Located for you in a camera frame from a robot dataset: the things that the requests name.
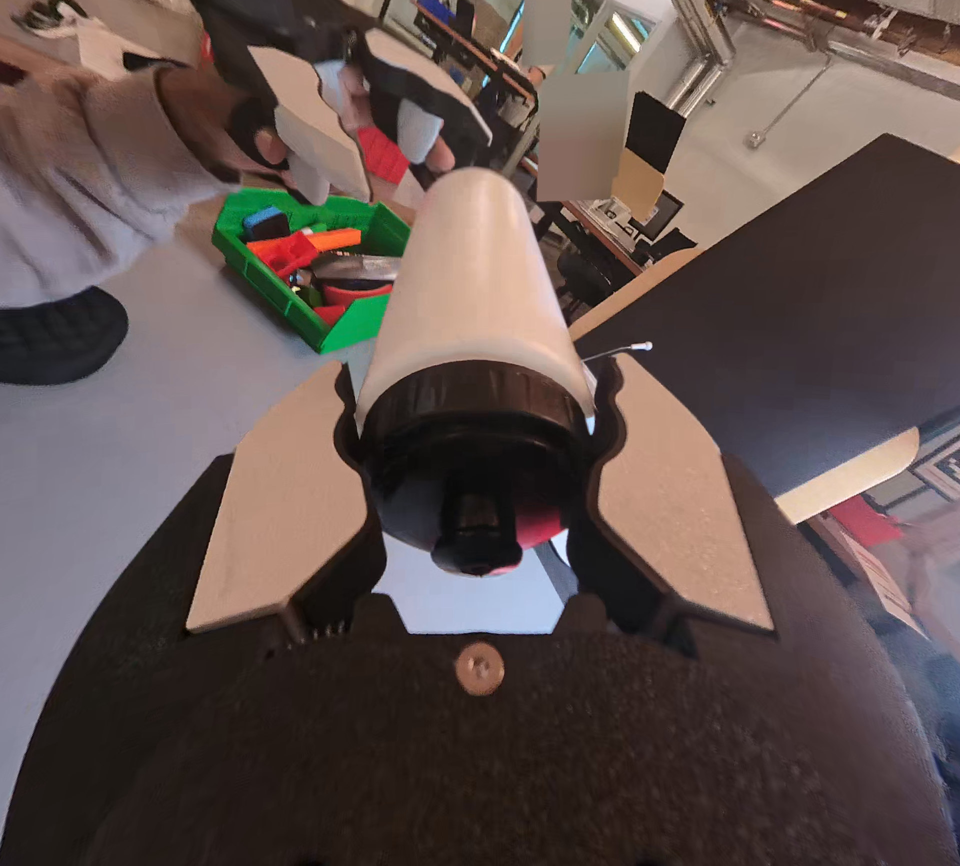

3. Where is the blue whiteboard eraser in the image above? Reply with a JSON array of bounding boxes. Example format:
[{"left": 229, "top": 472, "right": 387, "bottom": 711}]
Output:
[{"left": 240, "top": 205, "right": 294, "bottom": 242}]

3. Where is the white bottle with black cap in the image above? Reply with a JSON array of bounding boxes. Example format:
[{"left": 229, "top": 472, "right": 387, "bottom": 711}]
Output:
[{"left": 354, "top": 165, "right": 599, "bottom": 578}]

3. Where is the black board with wooden rim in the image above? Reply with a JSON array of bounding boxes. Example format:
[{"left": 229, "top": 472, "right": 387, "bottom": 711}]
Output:
[{"left": 568, "top": 133, "right": 960, "bottom": 527}]

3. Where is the red bag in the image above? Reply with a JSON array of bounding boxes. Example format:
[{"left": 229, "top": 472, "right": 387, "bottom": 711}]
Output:
[{"left": 827, "top": 493, "right": 906, "bottom": 550}]

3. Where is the person's left forearm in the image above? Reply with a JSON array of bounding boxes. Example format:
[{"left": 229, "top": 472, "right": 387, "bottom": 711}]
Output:
[{"left": 0, "top": 60, "right": 249, "bottom": 308}]

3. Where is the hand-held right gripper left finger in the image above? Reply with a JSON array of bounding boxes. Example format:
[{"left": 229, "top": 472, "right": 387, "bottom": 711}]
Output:
[{"left": 185, "top": 360, "right": 385, "bottom": 635}]

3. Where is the green plastic bin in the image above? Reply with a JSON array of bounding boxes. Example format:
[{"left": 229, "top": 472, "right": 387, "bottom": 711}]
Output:
[{"left": 211, "top": 186, "right": 414, "bottom": 356}]

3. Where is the black white strap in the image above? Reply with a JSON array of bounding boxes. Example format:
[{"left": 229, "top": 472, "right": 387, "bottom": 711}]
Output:
[{"left": 9, "top": 0, "right": 93, "bottom": 44}]

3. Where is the black computer monitor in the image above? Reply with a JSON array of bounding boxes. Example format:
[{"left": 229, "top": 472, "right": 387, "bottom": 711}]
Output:
[{"left": 600, "top": 190, "right": 685, "bottom": 242}]

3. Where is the white printed paper sheet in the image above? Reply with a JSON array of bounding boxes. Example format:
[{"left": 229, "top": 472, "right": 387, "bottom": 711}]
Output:
[{"left": 73, "top": 17, "right": 166, "bottom": 81}]

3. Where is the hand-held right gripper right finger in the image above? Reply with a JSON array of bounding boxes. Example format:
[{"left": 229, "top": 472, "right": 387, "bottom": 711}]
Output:
[{"left": 588, "top": 354, "right": 775, "bottom": 633}]

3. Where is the red tape roll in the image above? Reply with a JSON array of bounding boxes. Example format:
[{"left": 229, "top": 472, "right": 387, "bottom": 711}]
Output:
[{"left": 321, "top": 280, "right": 396, "bottom": 310}]

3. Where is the black office chair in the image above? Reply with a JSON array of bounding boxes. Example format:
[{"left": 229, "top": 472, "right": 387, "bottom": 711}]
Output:
[{"left": 555, "top": 250, "right": 627, "bottom": 318}]

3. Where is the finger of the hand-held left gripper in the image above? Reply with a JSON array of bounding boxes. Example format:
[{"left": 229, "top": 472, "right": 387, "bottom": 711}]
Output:
[
  {"left": 247, "top": 45, "right": 375, "bottom": 207},
  {"left": 351, "top": 26, "right": 494, "bottom": 170}
]

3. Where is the tan backed board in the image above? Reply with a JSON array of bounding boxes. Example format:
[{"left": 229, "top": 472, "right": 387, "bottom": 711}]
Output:
[{"left": 609, "top": 91, "right": 689, "bottom": 220}]

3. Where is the person's left hand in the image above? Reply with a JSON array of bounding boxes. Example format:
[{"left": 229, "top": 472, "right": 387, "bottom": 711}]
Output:
[{"left": 156, "top": 62, "right": 294, "bottom": 186}]

